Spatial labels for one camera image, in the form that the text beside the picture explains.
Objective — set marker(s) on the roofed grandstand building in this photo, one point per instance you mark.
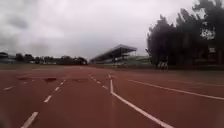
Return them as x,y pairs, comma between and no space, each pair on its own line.
115,53

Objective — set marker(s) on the distant row of trees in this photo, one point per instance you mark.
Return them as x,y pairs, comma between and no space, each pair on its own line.
63,60

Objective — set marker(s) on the red running track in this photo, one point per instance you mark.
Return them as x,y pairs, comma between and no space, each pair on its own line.
80,106

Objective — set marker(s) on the group of dark trees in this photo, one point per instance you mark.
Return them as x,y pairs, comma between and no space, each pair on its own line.
173,43

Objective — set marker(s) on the pale building behind trees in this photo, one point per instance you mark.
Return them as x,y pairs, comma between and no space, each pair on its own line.
208,34

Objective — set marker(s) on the tall dark tree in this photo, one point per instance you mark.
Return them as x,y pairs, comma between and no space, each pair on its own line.
213,13

